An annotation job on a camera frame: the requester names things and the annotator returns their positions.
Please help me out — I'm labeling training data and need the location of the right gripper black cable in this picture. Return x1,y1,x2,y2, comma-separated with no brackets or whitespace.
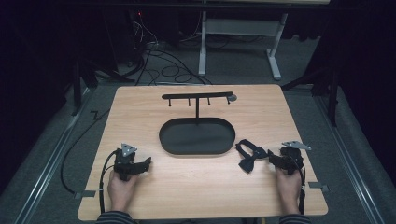
292,155,308,216

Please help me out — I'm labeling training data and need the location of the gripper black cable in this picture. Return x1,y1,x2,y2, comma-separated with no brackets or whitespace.
98,148,121,215
292,155,308,216

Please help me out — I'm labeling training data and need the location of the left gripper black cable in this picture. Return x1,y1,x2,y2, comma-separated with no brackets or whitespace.
98,148,121,215

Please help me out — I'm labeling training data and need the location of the person's right hand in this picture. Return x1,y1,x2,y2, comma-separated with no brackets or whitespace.
275,166,304,216

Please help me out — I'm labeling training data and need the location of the white desk frame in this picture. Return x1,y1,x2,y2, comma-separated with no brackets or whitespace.
197,9,290,81

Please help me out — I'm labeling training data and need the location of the grey tape strip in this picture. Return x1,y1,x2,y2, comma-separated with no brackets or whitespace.
73,189,97,201
307,181,330,193

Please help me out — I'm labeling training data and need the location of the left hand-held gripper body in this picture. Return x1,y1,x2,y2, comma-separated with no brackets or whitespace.
113,143,145,182

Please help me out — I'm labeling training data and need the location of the black cable on floor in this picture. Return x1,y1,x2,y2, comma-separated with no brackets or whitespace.
60,108,110,194

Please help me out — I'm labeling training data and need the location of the black hook rack with tray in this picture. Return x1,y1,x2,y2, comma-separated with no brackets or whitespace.
158,91,237,156

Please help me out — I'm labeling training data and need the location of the tangle of black cables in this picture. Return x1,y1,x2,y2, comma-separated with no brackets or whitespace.
124,10,214,87

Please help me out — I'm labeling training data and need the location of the person's left hand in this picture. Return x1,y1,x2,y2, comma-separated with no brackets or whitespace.
106,170,140,215

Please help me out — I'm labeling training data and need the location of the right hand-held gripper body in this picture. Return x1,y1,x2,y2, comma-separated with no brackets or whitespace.
277,140,313,175

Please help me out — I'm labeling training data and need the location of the metal floor rail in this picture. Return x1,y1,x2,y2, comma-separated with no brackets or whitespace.
314,94,387,224
12,88,94,224

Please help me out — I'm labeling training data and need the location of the black metal stand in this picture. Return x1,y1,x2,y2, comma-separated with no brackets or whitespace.
70,55,135,117
281,66,341,128

